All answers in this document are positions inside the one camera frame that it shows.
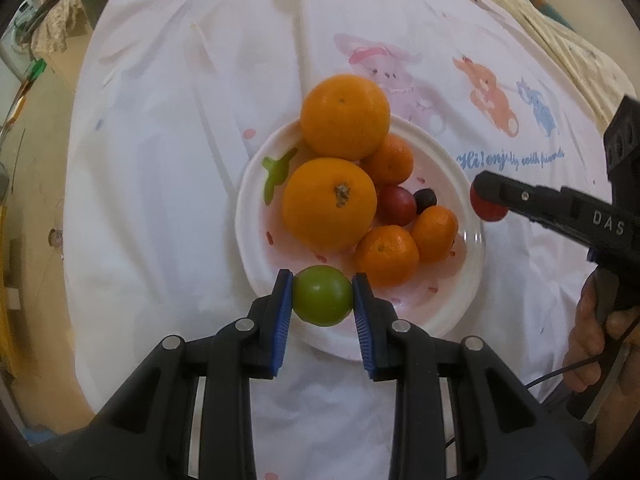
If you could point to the small mandarin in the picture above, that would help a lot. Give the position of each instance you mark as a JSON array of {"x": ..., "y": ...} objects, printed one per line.
[
  {"x": 434, "y": 231},
  {"x": 388, "y": 255},
  {"x": 391, "y": 163}
]

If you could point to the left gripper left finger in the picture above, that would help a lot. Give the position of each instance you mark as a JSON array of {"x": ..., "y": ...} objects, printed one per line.
[{"x": 144, "y": 430}]

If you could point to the large smooth orange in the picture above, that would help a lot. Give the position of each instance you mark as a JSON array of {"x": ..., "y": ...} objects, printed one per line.
[{"x": 345, "y": 116}]

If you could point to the person's right hand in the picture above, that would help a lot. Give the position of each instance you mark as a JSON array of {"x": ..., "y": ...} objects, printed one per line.
[{"x": 586, "y": 340}]

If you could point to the pile of clothes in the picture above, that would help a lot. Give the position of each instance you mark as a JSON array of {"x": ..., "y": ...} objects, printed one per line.
[{"x": 55, "y": 21}]

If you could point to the large orange with stem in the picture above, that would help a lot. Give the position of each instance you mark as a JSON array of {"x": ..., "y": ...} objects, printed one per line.
[{"x": 328, "y": 204}]

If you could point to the red cherry tomato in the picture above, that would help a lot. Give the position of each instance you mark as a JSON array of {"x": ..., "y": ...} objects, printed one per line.
[
  {"x": 396, "y": 206},
  {"x": 486, "y": 202}
]

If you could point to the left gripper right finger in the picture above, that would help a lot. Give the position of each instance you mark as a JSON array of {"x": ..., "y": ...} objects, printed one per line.
[{"x": 500, "y": 430}]

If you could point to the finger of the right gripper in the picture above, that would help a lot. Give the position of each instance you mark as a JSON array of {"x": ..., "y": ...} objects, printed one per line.
[{"x": 530, "y": 202}]

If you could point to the dark purple grape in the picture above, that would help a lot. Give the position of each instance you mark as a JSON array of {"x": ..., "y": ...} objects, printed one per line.
[{"x": 424, "y": 198}]

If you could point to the green broom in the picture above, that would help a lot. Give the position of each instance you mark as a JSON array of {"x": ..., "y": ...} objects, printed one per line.
[{"x": 34, "y": 71}]

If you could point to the green cherry tomato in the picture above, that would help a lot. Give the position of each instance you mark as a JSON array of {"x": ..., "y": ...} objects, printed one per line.
[{"x": 322, "y": 296}]

